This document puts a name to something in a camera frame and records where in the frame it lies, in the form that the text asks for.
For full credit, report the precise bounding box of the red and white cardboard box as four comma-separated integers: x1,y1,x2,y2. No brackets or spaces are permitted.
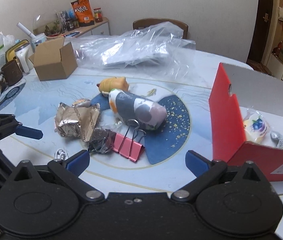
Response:
209,63,283,181

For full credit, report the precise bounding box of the small cartoon snack packet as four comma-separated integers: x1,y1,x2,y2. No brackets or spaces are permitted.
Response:
72,98,91,108

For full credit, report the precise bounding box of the bag of black beads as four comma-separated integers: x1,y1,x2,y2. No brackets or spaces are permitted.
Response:
88,128,116,154

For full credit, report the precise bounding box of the white USB cable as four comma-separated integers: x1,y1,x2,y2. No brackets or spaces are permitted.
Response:
54,148,69,161

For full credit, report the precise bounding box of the rolled patterned cloth package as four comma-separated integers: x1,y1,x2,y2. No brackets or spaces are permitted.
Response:
108,89,167,131

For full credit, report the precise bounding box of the orange snack bag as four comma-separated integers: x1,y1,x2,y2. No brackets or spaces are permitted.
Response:
71,0,95,27

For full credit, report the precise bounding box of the brown wooden chair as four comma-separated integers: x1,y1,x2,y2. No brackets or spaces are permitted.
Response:
132,18,189,39

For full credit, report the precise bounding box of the gold foil snack wrapper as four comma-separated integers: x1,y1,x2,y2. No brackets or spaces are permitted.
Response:
55,102,101,142

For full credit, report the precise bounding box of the small brown cardboard box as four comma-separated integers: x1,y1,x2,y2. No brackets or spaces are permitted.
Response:
29,37,77,81

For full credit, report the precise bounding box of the clear plastic bag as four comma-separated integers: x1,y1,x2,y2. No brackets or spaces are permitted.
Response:
69,22,196,69

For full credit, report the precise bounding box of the red lidded jar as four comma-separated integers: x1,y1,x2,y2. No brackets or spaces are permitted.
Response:
93,8,103,23

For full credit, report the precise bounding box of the pink binder clip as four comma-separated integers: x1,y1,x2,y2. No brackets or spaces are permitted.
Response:
113,119,146,163

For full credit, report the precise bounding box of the silver foil packet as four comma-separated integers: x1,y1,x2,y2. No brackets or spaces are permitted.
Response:
270,131,283,150

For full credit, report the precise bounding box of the white side cabinet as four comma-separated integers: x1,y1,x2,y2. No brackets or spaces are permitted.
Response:
62,17,110,37

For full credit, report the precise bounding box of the glass terrarium bowl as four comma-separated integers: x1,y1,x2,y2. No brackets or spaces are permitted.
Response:
32,12,62,37

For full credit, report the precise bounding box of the brown mug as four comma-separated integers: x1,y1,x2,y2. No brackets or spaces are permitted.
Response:
0,60,23,88

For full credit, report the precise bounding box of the yellow squishy dog toy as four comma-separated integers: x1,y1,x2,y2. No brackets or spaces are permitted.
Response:
97,77,129,96

